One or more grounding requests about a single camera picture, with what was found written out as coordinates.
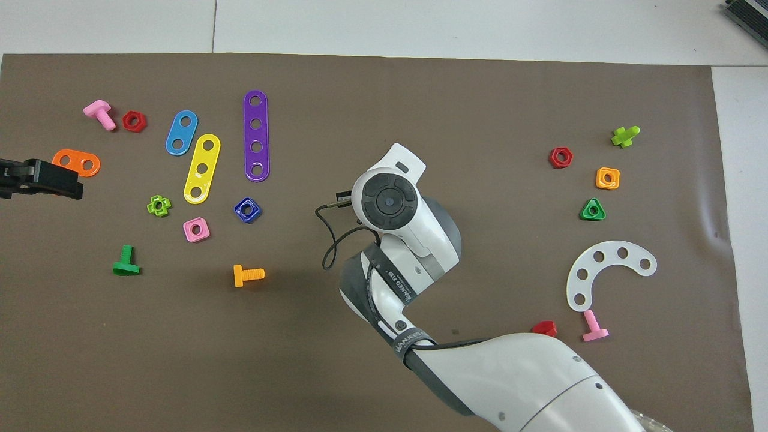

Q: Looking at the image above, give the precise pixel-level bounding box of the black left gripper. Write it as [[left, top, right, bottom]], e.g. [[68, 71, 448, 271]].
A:
[[0, 159, 83, 200]]

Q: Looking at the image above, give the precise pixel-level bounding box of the blue square plastic nut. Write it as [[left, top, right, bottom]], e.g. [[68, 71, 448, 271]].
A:
[[233, 197, 263, 224]]

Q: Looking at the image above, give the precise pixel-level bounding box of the orange L-shaped plate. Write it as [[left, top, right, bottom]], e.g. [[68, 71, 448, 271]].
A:
[[52, 149, 101, 178]]

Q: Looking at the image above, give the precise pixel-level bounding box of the pink plastic screw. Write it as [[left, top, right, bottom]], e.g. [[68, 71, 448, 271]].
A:
[[83, 100, 117, 131], [582, 310, 610, 343]]

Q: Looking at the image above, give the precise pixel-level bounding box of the dark green plastic screw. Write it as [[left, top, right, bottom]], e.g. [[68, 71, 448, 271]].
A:
[[112, 244, 142, 277]]

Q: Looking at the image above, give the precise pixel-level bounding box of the purple four-hole plate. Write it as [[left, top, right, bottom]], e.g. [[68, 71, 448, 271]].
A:
[[243, 90, 271, 182]]

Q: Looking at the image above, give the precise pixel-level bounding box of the yellow-orange plastic screw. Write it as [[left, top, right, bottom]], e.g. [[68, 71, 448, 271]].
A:
[[233, 265, 266, 288]]

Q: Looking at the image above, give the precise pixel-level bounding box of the blue two-hole plate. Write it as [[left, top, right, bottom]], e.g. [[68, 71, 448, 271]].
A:
[[165, 110, 199, 157]]

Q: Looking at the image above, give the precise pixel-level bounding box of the yellow three-hole plate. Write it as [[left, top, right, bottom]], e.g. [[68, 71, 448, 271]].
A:
[[183, 133, 221, 205]]

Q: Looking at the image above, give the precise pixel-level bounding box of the pink square plastic nut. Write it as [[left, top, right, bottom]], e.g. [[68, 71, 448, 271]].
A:
[[183, 217, 211, 243]]

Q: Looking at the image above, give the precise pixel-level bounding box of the brown table mat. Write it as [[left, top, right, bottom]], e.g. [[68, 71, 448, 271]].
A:
[[0, 53, 755, 432]]

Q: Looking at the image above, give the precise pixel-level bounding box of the green triangular plastic nut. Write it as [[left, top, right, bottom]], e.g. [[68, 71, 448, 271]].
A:
[[580, 197, 607, 222]]

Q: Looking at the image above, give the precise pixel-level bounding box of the white curved five-hole plate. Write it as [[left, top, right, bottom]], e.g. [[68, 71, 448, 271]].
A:
[[566, 241, 658, 313]]

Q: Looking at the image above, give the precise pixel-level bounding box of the lime green cross-head screw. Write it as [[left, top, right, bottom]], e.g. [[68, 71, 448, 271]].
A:
[[611, 125, 641, 149]]

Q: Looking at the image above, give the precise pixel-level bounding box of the black ribbed device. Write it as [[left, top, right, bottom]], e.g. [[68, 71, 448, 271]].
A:
[[723, 0, 768, 43]]

